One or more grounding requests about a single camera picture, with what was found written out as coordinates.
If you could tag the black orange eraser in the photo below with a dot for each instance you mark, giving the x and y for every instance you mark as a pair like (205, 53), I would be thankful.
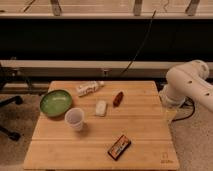
(118, 148)

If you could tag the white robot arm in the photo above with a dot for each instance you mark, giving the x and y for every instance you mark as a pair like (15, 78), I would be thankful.
(187, 80)

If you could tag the small red-brown object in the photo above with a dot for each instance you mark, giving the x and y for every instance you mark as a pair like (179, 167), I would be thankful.
(117, 100)

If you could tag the clear plastic cup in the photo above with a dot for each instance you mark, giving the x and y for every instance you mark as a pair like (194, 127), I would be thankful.
(75, 118)

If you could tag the green bowl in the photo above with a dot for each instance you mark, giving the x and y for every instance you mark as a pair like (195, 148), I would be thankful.
(55, 103)

